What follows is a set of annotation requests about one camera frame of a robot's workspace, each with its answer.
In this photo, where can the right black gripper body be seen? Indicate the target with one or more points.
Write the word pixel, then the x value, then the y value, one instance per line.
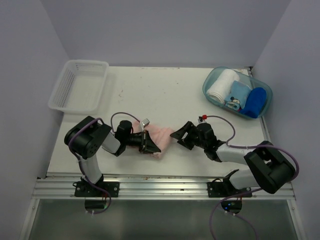
pixel 203 143

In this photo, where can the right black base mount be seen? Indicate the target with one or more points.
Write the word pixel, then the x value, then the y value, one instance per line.
pixel 218 188

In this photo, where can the white plastic basket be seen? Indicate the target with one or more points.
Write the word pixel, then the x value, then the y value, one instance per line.
pixel 79 87

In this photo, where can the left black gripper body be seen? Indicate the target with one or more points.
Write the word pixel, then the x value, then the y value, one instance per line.
pixel 133 140

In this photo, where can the pink towel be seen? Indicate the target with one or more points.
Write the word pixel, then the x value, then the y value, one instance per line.
pixel 161 136

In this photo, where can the light blue cartoon towel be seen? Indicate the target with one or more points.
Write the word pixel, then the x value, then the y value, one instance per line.
pixel 238 95

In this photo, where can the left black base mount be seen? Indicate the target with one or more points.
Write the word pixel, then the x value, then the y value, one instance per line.
pixel 85 190

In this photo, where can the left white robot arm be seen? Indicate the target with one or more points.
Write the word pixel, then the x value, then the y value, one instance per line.
pixel 91 134

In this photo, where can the teal transparent plastic tub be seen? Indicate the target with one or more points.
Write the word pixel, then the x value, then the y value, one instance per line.
pixel 252 83

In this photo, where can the white rolled towel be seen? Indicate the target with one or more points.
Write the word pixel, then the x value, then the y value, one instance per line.
pixel 218 84

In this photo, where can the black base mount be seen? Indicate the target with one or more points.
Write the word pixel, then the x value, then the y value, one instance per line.
pixel 85 190
pixel 218 188

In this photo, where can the aluminium rail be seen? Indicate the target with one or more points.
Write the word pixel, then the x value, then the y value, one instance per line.
pixel 131 187

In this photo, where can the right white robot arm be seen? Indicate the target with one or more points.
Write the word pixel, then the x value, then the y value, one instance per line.
pixel 267 166

